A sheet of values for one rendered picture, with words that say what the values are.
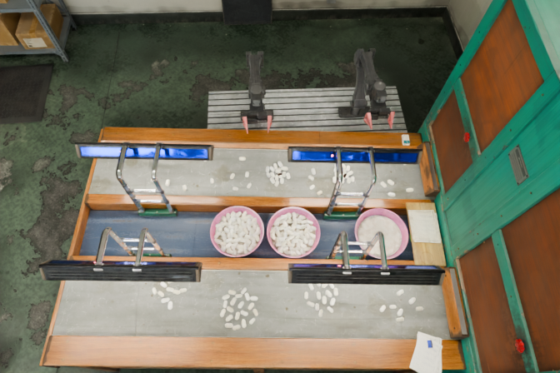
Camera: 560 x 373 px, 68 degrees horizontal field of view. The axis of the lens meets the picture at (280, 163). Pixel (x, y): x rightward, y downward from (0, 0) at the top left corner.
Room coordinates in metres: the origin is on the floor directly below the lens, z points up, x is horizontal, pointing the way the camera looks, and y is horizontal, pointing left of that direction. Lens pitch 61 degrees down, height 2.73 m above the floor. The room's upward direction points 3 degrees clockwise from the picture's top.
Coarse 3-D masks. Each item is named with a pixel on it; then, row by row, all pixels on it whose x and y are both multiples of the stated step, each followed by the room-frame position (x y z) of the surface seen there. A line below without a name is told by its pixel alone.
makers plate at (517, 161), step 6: (516, 150) 0.79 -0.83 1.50; (510, 156) 0.79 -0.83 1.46; (516, 156) 0.77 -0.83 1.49; (516, 162) 0.75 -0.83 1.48; (522, 162) 0.73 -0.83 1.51; (516, 168) 0.73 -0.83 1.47; (522, 168) 0.71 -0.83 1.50; (516, 174) 0.72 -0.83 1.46; (522, 174) 0.70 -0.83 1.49; (516, 180) 0.70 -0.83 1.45; (522, 180) 0.68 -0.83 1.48
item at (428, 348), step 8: (424, 336) 0.25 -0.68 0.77; (432, 336) 0.26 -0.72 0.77; (424, 344) 0.22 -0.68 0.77; (432, 344) 0.22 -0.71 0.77; (440, 344) 0.23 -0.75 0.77; (416, 352) 0.19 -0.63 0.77; (424, 352) 0.19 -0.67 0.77; (432, 352) 0.19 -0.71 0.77; (440, 352) 0.19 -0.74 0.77; (416, 360) 0.16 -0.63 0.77; (424, 360) 0.16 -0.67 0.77; (432, 360) 0.16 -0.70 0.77; (440, 360) 0.16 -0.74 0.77; (416, 368) 0.13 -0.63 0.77; (424, 368) 0.13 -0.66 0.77; (432, 368) 0.13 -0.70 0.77; (440, 368) 0.13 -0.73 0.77
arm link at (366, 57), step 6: (372, 48) 1.64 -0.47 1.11; (354, 54) 1.67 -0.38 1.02; (366, 54) 1.60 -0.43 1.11; (372, 54) 1.60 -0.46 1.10; (354, 60) 1.65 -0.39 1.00; (360, 60) 1.60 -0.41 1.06; (366, 60) 1.56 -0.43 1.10; (366, 66) 1.52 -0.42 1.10; (372, 66) 1.52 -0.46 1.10; (366, 72) 1.48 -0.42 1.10; (372, 72) 1.47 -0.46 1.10; (366, 78) 1.44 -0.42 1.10; (372, 78) 1.43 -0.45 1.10; (378, 78) 1.43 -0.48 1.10; (372, 84) 1.40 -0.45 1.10
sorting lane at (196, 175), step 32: (128, 160) 1.08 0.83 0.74; (160, 160) 1.09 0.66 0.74; (224, 160) 1.11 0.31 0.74; (256, 160) 1.12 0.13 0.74; (96, 192) 0.88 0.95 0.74; (192, 192) 0.91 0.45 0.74; (224, 192) 0.92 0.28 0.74; (256, 192) 0.93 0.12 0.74; (288, 192) 0.94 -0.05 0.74; (384, 192) 0.97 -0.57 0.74; (416, 192) 0.98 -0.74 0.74
